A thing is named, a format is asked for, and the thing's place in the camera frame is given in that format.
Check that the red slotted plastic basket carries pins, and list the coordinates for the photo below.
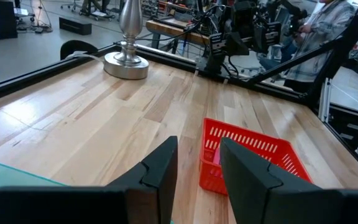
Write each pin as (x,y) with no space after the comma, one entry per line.
(208,177)

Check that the silver table lamp white shade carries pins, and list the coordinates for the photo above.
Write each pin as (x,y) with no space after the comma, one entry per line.
(126,65)

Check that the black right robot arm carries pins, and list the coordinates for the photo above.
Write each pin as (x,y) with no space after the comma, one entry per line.
(266,35)

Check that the person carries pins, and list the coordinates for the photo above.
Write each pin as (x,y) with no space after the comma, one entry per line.
(319,31)

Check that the pink eraser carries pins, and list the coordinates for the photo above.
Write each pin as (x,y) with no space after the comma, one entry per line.
(216,156)

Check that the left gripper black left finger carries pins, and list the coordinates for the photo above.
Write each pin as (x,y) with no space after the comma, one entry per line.
(163,180)

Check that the black frame clamp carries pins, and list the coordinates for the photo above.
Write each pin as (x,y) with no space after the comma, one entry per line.
(76,46)

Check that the background wooden table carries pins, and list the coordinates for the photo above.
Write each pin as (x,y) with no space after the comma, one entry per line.
(172,29)

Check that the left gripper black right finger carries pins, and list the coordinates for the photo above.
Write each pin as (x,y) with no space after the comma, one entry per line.
(250,180)

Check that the green translucent plastic bin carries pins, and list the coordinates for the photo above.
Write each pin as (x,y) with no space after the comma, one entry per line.
(11,174)

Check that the silver aluminium bar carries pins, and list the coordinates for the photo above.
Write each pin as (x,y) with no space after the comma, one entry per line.
(324,99)

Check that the black floor box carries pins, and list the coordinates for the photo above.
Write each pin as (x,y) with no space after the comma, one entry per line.
(75,26)

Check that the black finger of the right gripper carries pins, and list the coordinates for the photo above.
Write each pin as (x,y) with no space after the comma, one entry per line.
(236,45)
(217,42)

